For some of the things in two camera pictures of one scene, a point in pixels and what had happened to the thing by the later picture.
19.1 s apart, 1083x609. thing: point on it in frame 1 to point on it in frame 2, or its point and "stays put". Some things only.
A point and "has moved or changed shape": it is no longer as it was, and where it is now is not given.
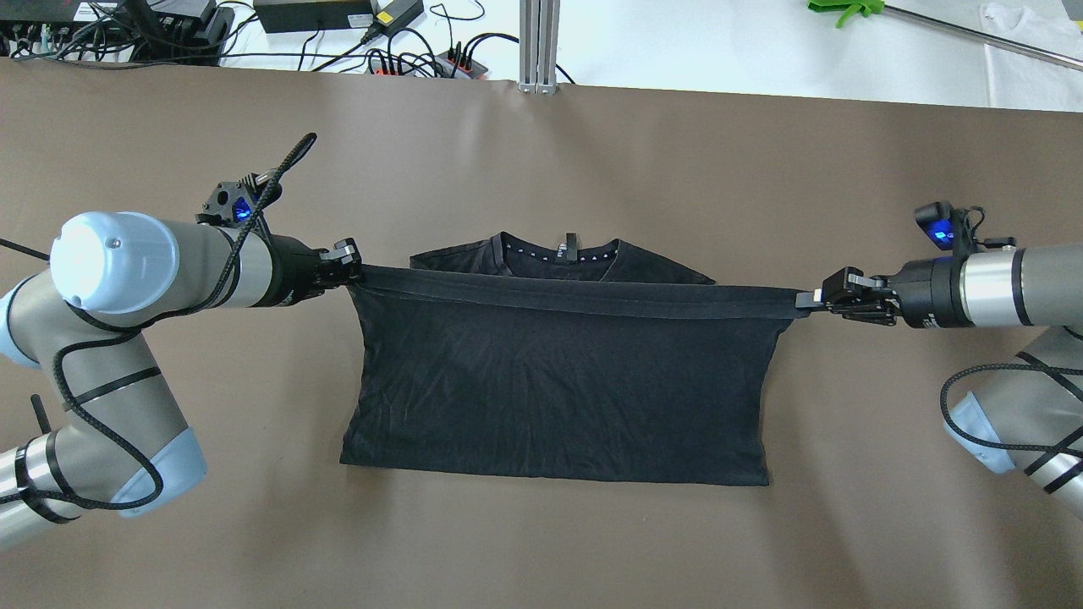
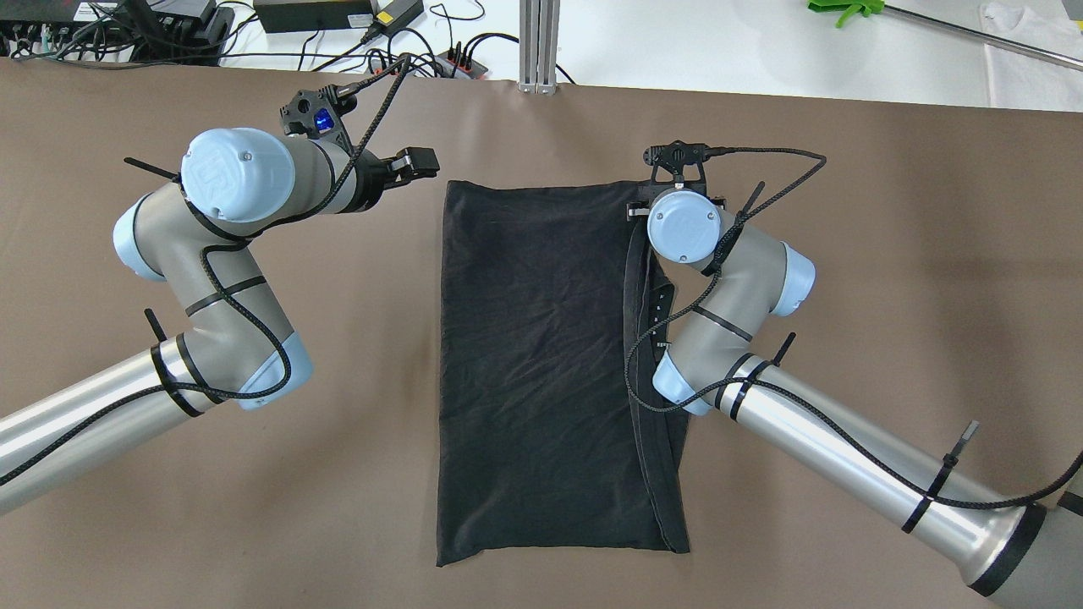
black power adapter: [280, 16] stays put
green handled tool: [867, 8] stays put
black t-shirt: [561, 355] has moved or changed shape
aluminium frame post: [538, 39] stays put
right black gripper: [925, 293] to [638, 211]
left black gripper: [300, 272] to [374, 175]
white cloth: [1019, 81] stays put
